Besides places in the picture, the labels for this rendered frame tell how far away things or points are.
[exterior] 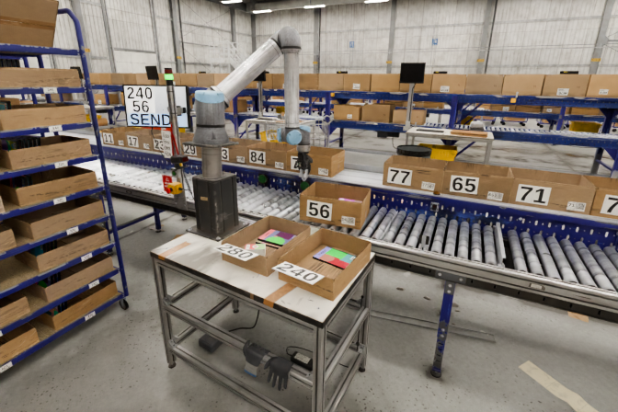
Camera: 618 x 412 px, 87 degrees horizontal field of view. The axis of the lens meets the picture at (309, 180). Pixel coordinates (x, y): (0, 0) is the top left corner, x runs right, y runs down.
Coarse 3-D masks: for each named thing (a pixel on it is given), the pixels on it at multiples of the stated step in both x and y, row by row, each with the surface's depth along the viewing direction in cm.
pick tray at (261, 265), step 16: (256, 224) 178; (272, 224) 187; (288, 224) 181; (304, 224) 175; (224, 240) 158; (240, 240) 169; (256, 240) 177; (224, 256) 157; (272, 256) 146; (256, 272) 149; (272, 272) 149
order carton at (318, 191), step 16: (304, 192) 209; (320, 192) 227; (336, 192) 223; (352, 192) 219; (368, 192) 205; (304, 208) 202; (336, 208) 194; (352, 208) 190; (368, 208) 212; (336, 224) 197
